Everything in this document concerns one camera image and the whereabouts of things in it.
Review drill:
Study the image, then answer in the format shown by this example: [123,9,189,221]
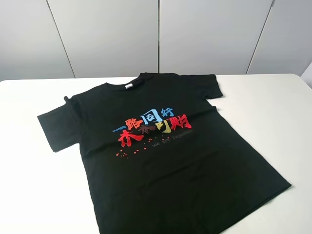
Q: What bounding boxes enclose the black printed t-shirt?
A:
[38,73,291,234]

